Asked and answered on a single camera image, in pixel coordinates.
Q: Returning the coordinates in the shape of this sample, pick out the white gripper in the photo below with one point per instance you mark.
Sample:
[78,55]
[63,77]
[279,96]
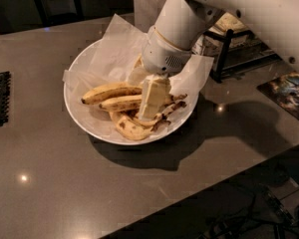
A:
[160,56]

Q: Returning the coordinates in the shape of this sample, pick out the yellow banana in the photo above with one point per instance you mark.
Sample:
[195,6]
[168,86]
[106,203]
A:
[111,90]
[129,103]

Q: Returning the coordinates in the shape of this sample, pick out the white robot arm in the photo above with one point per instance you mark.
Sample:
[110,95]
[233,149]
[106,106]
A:
[180,22]

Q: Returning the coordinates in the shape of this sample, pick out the small spotted banana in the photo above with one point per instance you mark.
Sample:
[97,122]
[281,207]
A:
[161,116]

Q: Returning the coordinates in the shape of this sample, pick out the white bowl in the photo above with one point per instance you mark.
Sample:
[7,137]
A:
[99,125]

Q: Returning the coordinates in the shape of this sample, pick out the bottom spotted banana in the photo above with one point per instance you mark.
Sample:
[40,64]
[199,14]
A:
[132,130]

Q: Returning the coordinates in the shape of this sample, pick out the white paper liner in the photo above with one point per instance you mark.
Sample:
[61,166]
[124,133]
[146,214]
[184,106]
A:
[112,59]

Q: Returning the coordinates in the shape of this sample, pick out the black chair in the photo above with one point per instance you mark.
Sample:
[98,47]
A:
[58,12]

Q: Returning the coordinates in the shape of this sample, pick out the black wire condiment rack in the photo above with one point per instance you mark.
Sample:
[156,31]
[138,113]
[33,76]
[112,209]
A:
[238,53]

